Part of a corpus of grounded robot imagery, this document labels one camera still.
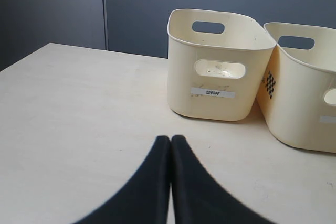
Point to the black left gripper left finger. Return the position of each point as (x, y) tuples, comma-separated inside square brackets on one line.
[(144, 198)]

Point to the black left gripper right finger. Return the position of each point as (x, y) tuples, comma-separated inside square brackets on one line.
[(198, 197)]

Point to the cream bin middle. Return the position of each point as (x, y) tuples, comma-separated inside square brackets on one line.
[(297, 92)]

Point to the cream bin left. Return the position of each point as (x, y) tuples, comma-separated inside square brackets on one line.
[(216, 61)]

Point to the cream bin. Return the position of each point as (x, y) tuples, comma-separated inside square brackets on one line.
[(297, 92), (216, 61)]

